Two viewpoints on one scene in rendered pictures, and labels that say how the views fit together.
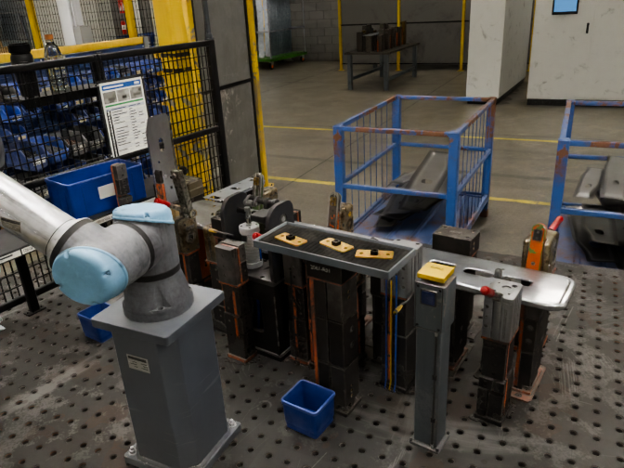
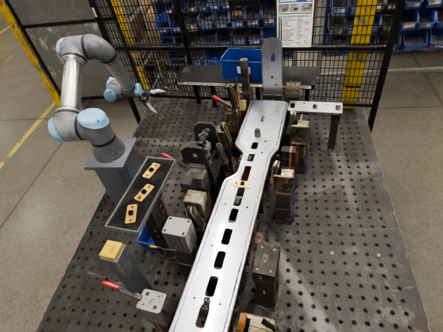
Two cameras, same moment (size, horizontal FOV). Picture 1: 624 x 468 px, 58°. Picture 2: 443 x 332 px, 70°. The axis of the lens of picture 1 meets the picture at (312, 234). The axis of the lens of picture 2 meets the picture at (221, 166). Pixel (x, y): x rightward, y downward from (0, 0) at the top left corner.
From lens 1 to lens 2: 1.68 m
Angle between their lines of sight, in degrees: 66
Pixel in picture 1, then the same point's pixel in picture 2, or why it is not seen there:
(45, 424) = (143, 155)
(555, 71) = not seen: outside the picture
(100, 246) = (55, 124)
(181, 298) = (101, 157)
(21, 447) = not seen: hidden behind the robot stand
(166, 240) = (89, 134)
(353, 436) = (147, 264)
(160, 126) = (273, 45)
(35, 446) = not seen: hidden behind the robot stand
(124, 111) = (293, 19)
